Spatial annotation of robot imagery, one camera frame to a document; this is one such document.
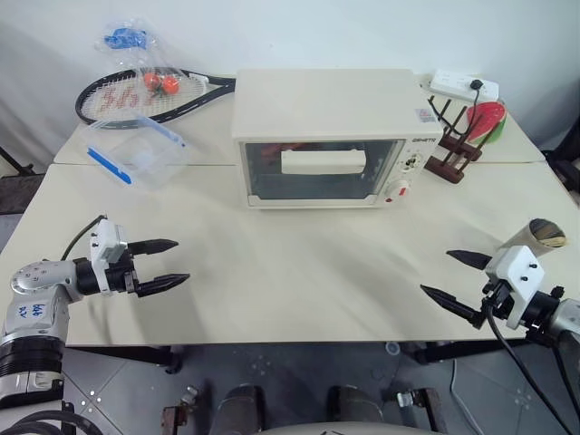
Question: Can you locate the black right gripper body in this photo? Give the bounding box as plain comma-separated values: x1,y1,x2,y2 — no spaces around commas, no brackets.
479,278,516,319

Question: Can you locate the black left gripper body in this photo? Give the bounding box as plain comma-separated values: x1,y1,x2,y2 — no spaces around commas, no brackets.
106,253,140,296

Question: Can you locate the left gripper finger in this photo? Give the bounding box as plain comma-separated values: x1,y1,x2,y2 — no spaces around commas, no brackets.
135,273,192,299
127,237,179,261

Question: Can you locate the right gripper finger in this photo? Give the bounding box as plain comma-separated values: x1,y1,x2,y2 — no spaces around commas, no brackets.
420,284,488,330
445,248,493,274

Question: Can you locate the cream toaster oven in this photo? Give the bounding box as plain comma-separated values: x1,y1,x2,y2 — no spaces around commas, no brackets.
230,68,439,212

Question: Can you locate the clear container with blue clips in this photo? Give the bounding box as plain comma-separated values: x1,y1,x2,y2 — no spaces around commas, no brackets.
85,115,190,192

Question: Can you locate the dark wooden rack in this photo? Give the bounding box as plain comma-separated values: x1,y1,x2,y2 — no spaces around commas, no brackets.
423,95,484,185

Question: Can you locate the watermelon slice toy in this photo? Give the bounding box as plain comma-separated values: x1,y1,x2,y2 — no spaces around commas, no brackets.
465,101,509,148

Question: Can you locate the dark rounded shape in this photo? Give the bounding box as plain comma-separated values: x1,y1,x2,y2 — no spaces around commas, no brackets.
211,384,266,435

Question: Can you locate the black tennis racket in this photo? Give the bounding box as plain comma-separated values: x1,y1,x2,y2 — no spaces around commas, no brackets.
74,67,237,129

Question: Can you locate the black stand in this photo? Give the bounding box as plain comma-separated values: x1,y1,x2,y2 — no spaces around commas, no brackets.
0,146,35,179

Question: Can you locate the white power strip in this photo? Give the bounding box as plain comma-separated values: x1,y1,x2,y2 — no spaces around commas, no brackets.
429,68,502,102

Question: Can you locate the clear plastic bag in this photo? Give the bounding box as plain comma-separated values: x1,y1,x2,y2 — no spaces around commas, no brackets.
93,17,183,109

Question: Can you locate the blue item in bag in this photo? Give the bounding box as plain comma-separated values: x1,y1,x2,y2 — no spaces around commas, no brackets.
102,27,150,51

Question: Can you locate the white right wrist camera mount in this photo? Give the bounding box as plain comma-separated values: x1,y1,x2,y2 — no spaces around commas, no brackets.
484,245,546,330

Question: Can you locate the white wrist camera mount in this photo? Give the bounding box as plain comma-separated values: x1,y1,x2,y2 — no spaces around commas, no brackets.
88,219,131,298
484,245,546,330

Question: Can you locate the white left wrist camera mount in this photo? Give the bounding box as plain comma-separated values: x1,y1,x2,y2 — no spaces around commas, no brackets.
88,219,131,298

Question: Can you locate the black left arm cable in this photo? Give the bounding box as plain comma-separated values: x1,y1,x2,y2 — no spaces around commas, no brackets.
60,214,108,263

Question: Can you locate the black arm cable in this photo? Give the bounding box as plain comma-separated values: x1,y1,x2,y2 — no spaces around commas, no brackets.
485,296,575,435
60,214,108,263

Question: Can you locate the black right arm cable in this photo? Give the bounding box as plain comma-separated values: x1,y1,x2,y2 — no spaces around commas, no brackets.
485,296,575,435

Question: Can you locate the black table frame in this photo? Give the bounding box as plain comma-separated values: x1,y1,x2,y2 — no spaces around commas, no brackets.
62,338,549,375

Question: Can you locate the white floor cable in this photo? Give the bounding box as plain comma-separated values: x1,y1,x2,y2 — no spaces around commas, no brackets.
449,357,482,435

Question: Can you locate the black plug with cable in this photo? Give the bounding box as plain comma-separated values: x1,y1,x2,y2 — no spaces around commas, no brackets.
465,78,486,137

